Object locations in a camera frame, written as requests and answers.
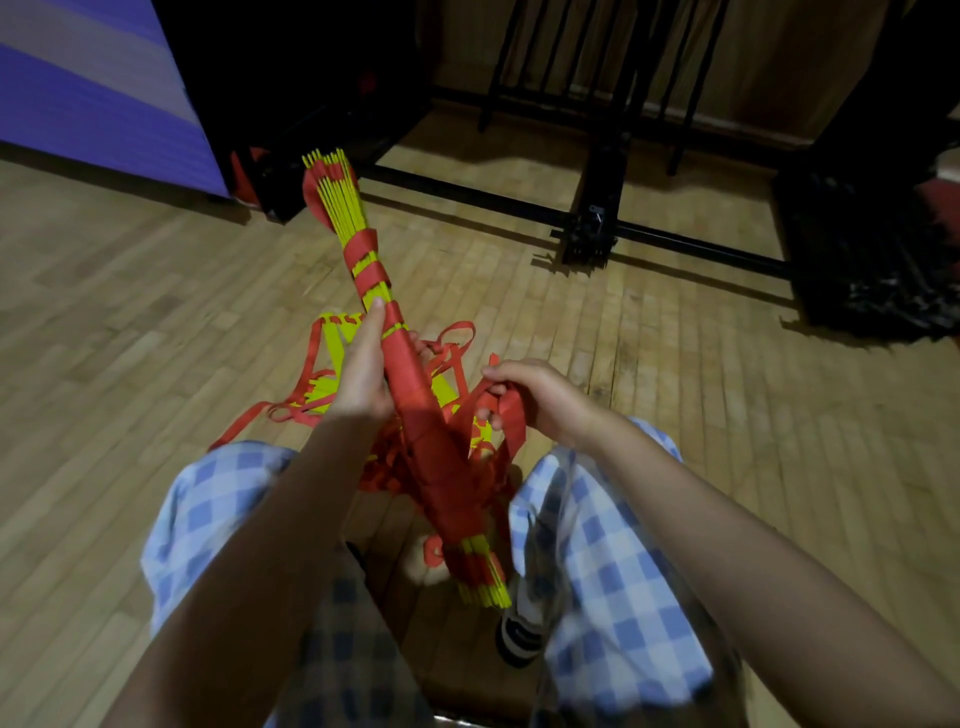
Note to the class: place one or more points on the person's right thumb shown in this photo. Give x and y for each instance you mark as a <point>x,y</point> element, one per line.
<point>504,370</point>

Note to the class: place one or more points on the person's left hand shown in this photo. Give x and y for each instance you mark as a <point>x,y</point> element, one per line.
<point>361,379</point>

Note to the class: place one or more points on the blue checked trousers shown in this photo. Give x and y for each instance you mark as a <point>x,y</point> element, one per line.
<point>615,600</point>

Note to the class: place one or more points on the person's left thumb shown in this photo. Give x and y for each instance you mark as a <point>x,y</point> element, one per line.
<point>372,330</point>

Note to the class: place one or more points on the black metal rack frame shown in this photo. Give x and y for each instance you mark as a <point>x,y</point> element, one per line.
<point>600,202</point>

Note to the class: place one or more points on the black padded equipment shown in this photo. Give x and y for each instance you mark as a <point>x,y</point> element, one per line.
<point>285,82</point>

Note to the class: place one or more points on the person's right hand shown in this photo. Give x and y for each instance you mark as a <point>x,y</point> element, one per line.
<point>551,401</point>

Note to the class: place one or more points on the yellow and red agility ladder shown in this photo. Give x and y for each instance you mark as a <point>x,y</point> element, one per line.
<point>420,420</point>

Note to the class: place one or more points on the black netting pile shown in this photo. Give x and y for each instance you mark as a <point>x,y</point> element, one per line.
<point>862,247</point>

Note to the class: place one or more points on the blue and grey gym mat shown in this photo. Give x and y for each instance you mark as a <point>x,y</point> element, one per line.
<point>90,90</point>

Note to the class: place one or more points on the red bag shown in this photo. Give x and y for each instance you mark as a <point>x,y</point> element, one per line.
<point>244,180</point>

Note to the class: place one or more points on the person's right forearm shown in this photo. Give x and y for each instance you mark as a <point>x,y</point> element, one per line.
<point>750,570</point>

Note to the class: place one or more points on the person's left forearm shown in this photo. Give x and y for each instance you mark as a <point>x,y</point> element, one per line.
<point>262,570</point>

